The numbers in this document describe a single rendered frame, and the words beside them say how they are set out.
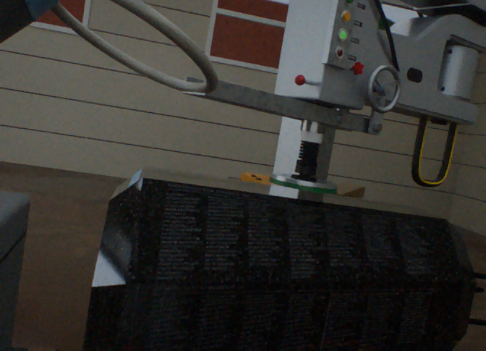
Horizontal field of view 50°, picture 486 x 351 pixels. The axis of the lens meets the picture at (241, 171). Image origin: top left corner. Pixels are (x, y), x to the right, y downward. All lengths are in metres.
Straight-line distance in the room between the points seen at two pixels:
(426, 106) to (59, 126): 6.35
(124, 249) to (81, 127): 6.37
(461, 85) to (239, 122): 5.95
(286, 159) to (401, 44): 0.92
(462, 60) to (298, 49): 0.73
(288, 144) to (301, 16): 0.94
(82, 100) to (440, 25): 6.27
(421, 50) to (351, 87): 0.36
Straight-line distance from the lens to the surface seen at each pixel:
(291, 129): 2.50
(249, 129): 7.92
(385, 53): 1.77
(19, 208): 0.83
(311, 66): 1.60
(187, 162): 7.78
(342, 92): 1.62
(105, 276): 1.41
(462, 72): 2.14
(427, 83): 1.95
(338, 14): 1.57
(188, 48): 1.14
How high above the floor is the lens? 1.01
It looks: 5 degrees down
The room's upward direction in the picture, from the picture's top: 9 degrees clockwise
